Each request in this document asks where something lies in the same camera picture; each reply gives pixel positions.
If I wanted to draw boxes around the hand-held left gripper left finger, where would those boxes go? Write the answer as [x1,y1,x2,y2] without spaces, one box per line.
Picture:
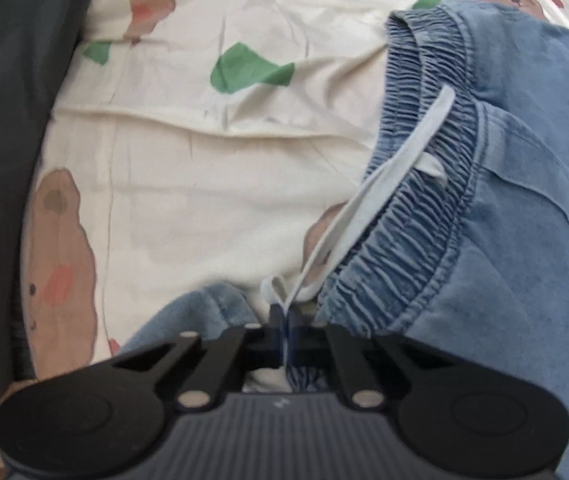
[114,304,286,409]

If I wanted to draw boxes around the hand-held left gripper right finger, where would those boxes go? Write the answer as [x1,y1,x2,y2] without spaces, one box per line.
[285,309,446,409]

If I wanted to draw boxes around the blue denim pants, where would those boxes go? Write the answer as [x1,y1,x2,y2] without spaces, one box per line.
[119,0,569,480]

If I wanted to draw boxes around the cream bear print bed sheet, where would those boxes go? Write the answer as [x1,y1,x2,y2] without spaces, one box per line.
[19,0,569,393]

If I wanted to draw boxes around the dark grey pillow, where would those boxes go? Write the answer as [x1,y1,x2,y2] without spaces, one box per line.
[0,0,106,433]

